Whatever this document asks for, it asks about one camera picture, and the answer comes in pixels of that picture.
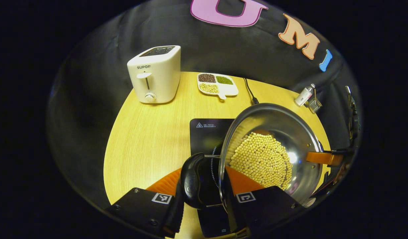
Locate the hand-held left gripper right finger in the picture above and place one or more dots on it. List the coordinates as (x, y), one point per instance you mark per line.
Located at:
(232, 212)

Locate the green mung beans heap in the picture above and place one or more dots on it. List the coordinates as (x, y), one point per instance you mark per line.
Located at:
(224, 80)

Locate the clear bottle with white label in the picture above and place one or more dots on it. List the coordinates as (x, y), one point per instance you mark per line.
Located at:
(303, 96)

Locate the glass holder with sticks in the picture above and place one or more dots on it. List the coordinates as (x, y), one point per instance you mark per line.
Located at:
(314, 105)

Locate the black induction cooktop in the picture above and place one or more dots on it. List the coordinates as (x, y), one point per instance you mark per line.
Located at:
(207, 132)

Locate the small pale beans heap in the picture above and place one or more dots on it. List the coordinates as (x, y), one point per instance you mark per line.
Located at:
(208, 88)

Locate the white divided dish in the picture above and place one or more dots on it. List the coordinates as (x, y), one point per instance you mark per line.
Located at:
(228, 89)

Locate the black equipment stand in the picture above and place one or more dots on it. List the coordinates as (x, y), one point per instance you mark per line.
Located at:
(354, 122)

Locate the dark red beans heap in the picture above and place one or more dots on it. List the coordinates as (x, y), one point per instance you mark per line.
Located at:
(206, 78)

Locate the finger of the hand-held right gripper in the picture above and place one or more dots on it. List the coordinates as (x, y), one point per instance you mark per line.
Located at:
(335, 181)
(323, 158)

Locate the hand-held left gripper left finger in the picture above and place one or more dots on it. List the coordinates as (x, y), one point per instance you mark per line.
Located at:
(175, 215)

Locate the white toaster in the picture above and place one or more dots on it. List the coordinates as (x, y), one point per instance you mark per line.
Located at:
(157, 79)

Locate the pile of soybeans in pot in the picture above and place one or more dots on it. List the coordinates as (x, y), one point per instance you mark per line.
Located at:
(260, 159)

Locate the stainless steel pot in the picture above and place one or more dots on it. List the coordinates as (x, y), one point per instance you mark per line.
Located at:
(273, 119)

